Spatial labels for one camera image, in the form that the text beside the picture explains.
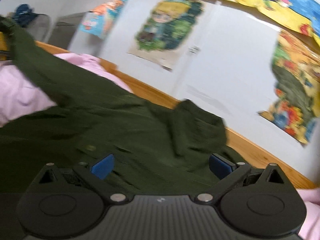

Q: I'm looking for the blue clothes pile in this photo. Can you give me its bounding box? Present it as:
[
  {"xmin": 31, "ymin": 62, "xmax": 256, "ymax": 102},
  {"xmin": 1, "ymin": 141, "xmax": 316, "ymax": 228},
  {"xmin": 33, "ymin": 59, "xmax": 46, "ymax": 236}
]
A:
[{"xmin": 12, "ymin": 4, "xmax": 38, "ymax": 28}]

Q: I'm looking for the anime girl green poster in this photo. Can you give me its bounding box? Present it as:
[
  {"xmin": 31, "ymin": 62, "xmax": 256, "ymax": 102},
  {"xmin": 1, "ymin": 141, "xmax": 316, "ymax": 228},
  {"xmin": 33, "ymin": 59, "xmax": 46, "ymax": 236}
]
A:
[{"xmin": 128, "ymin": 0, "xmax": 204, "ymax": 69}]

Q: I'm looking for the orange blue anime poster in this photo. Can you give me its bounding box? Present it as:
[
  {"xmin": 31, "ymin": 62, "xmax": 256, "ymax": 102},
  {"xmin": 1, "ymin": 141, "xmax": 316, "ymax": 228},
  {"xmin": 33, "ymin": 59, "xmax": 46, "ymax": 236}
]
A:
[{"xmin": 79, "ymin": 0, "xmax": 127, "ymax": 40}]

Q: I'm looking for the grey cabinet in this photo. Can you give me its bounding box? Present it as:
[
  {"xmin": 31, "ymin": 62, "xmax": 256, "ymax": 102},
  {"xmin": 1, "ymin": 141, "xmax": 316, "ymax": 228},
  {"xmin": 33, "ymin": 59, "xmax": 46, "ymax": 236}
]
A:
[{"xmin": 47, "ymin": 11, "xmax": 87, "ymax": 49}]

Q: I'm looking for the dark green corduroy shirt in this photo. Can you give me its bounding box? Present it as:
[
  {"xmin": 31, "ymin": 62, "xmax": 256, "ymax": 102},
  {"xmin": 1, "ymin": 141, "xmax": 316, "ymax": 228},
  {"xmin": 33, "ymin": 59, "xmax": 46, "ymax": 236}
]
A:
[{"xmin": 0, "ymin": 16, "xmax": 251, "ymax": 240}]

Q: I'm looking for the colourful floral dragon poster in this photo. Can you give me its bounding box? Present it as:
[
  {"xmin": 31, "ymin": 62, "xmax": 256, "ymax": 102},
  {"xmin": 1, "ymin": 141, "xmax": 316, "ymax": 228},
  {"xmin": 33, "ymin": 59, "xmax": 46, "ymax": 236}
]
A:
[{"xmin": 258, "ymin": 30, "xmax": 319, "ymax": 145}]

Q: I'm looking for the wooden bed frame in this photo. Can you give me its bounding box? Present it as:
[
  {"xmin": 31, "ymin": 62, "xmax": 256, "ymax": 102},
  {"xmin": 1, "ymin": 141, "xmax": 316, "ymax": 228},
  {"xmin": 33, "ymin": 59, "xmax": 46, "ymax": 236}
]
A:
[{"xmin": 0, "ymin": 31, "xmax": 317, "ymax": 189}]

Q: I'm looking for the yellow blue wall poster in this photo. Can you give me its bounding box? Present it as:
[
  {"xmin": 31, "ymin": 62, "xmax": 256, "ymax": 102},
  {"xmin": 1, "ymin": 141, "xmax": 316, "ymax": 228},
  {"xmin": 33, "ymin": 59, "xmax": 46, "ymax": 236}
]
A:
[{"xmin": 225, "ymin": 0, "xmax": 319, "ymax": 43}]

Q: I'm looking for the pink bed sheet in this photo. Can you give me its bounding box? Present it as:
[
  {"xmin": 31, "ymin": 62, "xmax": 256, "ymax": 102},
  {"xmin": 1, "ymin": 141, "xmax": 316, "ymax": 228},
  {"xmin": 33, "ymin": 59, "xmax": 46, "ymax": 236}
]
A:
[{"xmin": 1, "ymin": 53, "xmax": 132, "ymax": 127}]

